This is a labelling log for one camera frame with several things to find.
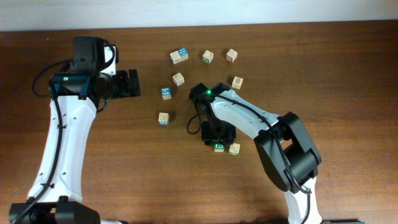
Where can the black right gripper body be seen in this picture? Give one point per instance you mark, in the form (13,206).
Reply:
(217,131)

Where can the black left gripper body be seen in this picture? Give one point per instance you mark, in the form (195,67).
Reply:
(119,84)

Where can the wooden block green R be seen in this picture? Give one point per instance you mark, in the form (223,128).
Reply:
(219,148)

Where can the wooden block green B K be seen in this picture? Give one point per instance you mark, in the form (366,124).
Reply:
(234,149)

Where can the wooden block blue D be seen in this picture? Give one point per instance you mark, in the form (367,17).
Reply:
(163,118)

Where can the plain wooden block I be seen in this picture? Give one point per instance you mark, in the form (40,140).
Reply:
(237,83)

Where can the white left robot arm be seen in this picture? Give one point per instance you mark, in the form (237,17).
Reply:
(85,80)

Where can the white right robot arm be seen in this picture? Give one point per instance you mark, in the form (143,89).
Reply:
(288,154)

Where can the wooden block blue 5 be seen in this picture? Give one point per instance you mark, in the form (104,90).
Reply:
(166,93)

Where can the wooden block blue 2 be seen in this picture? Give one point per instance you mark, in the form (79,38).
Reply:
(178,79)

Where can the wooden block blue 1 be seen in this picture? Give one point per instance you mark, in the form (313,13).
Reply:
(175,57)

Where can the wooden block blue top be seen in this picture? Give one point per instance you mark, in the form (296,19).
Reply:
(183,53)

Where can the wooden block green N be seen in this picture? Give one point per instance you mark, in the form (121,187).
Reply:
(207,57)

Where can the wooden block red I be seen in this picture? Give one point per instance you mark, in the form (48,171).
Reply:
(231,55)

